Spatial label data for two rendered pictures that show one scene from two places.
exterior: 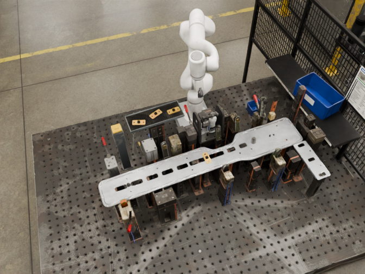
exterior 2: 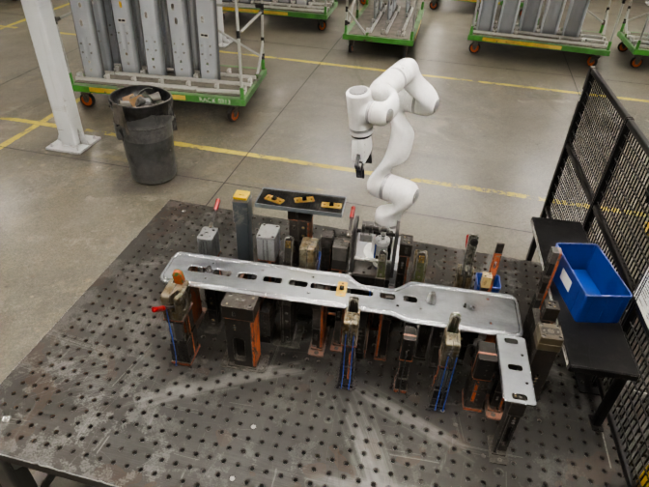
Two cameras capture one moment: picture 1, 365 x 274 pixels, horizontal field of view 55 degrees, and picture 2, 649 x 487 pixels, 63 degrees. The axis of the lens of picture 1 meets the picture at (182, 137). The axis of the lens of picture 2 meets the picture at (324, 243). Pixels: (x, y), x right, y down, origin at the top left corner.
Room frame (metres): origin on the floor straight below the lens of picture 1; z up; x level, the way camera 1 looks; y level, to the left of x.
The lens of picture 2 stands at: (-0.16, -0.82, 2.36)
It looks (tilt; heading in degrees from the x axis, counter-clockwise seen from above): 37 degrees down; 28
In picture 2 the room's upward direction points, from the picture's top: 2 degrees clockwise
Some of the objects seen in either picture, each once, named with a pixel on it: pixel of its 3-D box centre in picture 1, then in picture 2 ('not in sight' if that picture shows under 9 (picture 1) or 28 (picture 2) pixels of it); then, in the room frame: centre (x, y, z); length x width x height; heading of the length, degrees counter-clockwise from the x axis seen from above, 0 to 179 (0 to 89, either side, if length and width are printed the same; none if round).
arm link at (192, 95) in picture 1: (200, 87); (396, 202); (1.76, -0.14, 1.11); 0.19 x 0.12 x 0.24; 88
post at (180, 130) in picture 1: (181, 145); (325, 271); (1.40, 0.01, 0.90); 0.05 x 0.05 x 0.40; 20
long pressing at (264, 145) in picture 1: (204, 160); (336, 290); (1.22, -0.14, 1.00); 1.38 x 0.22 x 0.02; 110
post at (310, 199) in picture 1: (314, 185); (507, 425); (1.09, -0.87, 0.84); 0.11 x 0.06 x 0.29; 20
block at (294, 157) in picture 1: (288, 166); (479, 376); (1.24, -0.73, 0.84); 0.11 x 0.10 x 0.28; 20
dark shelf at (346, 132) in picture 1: (308, 96); (575, 284); (1.73, -0.93, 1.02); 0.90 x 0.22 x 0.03; 20
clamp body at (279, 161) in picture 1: (274, 173); (443, 369); (1.18, -0.61, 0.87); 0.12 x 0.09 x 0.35; 20
